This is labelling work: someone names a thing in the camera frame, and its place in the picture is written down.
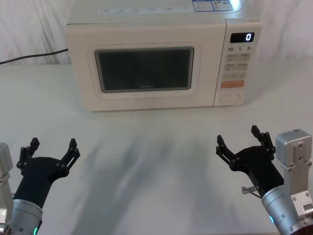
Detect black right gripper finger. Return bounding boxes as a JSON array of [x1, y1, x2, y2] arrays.
[[251, 125, 277, 157], [215, 134, 242, 172]]

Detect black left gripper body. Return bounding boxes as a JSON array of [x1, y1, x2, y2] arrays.
[[13, 156, 68, 209]]

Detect cream microwave oven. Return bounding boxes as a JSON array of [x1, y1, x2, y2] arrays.
[[65, 0, 262, 113]]

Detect white table cloth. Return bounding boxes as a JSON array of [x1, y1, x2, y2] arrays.
[[0, 31, 313, 235]]

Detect oven control panel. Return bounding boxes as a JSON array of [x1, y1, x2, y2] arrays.
[[213, 21, 262, 107]]

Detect white curtain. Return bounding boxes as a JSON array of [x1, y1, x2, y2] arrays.
[[0, 0, 313, 67]]

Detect black power cable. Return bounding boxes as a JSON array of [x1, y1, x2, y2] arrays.
[[0, 48, 69, 65]]

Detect thin cable with silver plug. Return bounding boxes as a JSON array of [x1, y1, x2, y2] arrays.
[[241, 186, 265, 200]]

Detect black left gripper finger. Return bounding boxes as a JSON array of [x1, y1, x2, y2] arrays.
[[16, 137, 40, 173], [56, 138, 81, 172]]

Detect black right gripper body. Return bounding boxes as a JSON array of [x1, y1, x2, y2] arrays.
[[233, 146, 285, 197]]

